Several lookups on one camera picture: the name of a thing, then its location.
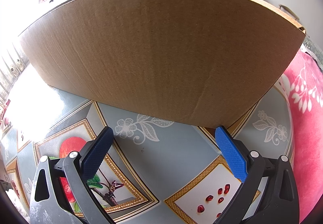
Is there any fruit print tablecloth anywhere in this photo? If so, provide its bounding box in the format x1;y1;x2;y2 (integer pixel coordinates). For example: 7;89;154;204
0;69;296;224

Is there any brown cardboard box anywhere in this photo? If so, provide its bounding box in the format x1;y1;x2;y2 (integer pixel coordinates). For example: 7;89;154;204
18;0;306;128

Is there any pink floral blanket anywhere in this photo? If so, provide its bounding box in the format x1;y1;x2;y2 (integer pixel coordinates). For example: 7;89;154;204
282;50;322;221

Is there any grey lace pillow cover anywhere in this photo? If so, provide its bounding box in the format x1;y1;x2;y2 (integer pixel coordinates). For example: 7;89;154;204
301;35;323;72

